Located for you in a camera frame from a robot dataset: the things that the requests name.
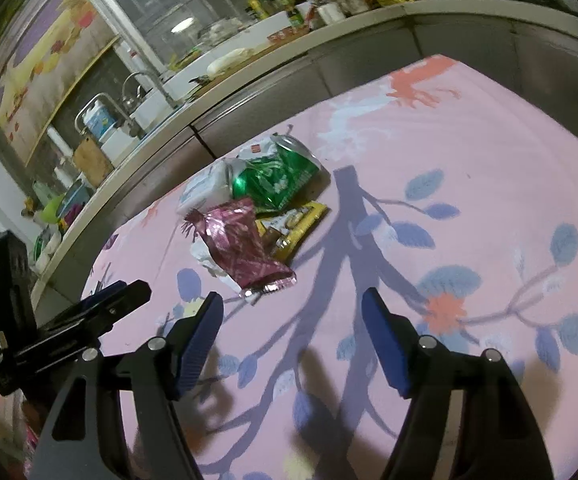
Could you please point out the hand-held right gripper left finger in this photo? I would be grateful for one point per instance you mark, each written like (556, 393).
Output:
(196, 350)

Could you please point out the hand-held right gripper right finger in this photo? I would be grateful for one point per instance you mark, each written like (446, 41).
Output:
(384, 342)

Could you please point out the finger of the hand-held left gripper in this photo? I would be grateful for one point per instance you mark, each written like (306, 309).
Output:
(114, 305)
(103, 294)

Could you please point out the pink foil wrapper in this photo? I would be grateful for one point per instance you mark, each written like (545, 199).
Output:
(239, 245)

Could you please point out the yellow snack wrapper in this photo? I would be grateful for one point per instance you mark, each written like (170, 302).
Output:
(299, 220)

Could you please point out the crushed green can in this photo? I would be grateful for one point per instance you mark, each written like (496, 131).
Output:
(274, 175)

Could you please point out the green plastic bowl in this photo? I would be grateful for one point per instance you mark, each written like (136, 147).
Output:
(51, 210)

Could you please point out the wooden cutting board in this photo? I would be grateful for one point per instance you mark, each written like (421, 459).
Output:
(92, 160)

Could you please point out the blue and white detergent bag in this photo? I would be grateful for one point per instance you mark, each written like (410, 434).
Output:
(100, 119)

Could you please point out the pink floral tablecloth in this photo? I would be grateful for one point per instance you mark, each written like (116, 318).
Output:
(469, 185)

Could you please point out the chrome faucet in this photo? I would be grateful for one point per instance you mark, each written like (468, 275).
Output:
(141, 80)

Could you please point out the white dough lump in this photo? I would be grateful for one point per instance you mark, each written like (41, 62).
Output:
(226, 60)

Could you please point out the kitchen window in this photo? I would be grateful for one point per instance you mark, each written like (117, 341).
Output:
(169, 5)

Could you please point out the kitchen counter with steel cabinets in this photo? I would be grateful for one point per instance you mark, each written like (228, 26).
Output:
(444, 10)

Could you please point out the colourful wall poster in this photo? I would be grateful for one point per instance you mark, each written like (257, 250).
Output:
(44, 70)

